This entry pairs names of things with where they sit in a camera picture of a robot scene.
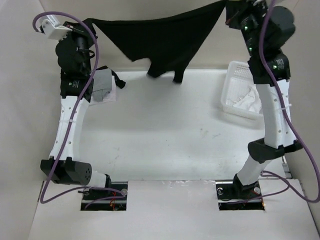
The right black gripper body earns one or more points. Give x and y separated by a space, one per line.
247 18

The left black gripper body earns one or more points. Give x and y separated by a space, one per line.
85 40

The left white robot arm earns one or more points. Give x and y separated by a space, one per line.
64 165

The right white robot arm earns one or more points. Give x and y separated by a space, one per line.
271 76

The folded grey tank top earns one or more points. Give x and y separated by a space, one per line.
102 84

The white tank top in basket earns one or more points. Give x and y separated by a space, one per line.
250 102

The white plastic basket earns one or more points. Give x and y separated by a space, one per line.
237 83

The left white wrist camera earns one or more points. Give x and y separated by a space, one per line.
52 28

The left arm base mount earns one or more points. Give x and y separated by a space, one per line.
105 200

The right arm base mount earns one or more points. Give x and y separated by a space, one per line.
232 198

